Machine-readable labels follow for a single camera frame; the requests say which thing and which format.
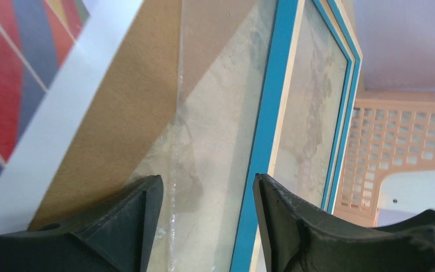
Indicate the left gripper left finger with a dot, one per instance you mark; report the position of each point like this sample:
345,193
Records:
115,235

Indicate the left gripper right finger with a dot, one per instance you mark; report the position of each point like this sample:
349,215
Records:
298,236

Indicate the brown cardboard backing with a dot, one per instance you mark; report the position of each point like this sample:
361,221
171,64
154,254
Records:
168,48

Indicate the blue wooden picture frame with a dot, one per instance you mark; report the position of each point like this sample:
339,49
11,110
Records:
309,89

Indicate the hot air balloon photo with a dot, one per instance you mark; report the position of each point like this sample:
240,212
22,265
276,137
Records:
53,57

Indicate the clear acrylic sheet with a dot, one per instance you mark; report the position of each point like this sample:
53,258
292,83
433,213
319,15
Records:
204,151

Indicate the grey board in organizer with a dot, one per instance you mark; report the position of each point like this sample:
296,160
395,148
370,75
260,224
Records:
404,195

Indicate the orange plastic desk organizer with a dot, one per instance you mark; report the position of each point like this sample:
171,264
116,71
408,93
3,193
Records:
391,132

